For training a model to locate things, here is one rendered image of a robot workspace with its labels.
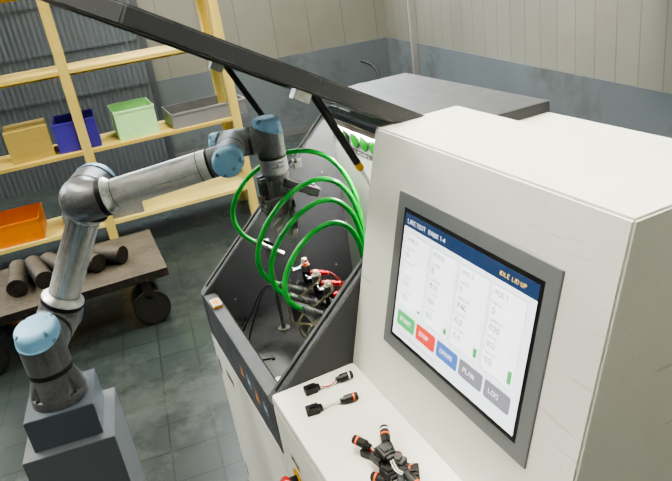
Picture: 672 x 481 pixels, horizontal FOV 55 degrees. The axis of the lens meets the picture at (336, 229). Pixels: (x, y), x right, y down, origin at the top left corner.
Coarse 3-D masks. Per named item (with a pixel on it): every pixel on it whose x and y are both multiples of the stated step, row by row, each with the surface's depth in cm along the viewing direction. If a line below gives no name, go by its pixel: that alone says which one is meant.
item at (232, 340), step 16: (208, 304) 204; (224, 304) 203; (224, 320) 193; (224, 336) 193; (240, 336) 184; (224, 352) 203; (240, 352) 176; (256, 352) 175; (256, 368) 168; (256, 384) 166; (272, 384) 161; (256, 400) 174; (272, 432) 165
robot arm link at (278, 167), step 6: (264, 162) 169; (270, 162) 168; (276, 162) 169; (282, 162) 170; (264, 168) 170; (270, 168) 169; (276, 168) 169; (282, 168) 170; (288, 168) 173; (264, 174) 171; (270, 174) 170; (276, 174) 170
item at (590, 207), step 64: (384, 128) 140; (448, 128) 133; (512, 128) 127; (384, 192) 140; (448, 192) 119; (512, 192) 103; (576, 192) 93; (640, 192) 90; (384, 256) 142; (576, 256) 92; (640, 256) 85; (384, 320) 144; (576, 320) 93; (640, 320) 90; (384, 384) 146; (576, 384) 93; (640, 384) 94; (448, 448) 124; (576, 448) 94; (640, 448) 100
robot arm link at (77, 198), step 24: (240, 144) 160; (144, 168) 156; (168, 168) 154; (192, 168) 154; (216, 168) 152; (240, 168) 153; (72, 192) 155; (96, 192) 154; (120, 192) 154; (144, 192) 155; (168, 192) 158; (72, 216) 158; (96, 216) 157
